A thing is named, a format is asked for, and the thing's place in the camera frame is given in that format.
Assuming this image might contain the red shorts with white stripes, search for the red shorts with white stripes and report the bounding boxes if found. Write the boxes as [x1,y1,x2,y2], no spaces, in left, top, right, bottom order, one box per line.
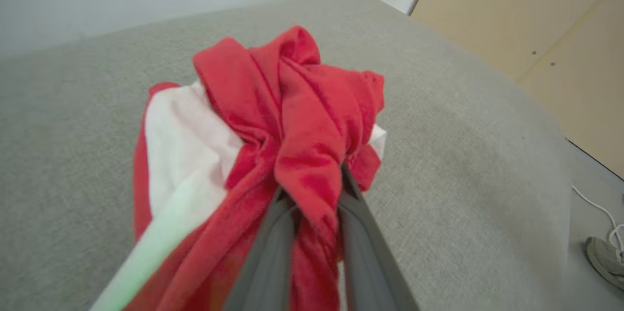
[90,25,388,311]

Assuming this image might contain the beige wooden cabinet panel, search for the beige wooden cabinet panel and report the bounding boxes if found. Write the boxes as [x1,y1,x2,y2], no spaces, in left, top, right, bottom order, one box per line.
[409,0,624,180]

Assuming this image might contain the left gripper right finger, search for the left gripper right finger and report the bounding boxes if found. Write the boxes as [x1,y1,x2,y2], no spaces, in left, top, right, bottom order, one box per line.
[336,162,421,311]

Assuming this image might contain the thin white cable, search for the thin white cable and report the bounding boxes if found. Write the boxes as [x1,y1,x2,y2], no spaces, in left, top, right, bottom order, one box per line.
[570,184,624,253]

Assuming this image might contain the round metal floor socket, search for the round metal floor socket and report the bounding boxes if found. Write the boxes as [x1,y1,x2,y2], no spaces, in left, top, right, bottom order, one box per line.
[584,235,624,292]

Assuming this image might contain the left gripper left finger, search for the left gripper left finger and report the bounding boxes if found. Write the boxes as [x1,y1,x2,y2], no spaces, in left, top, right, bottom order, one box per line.
[222,187,298,311]

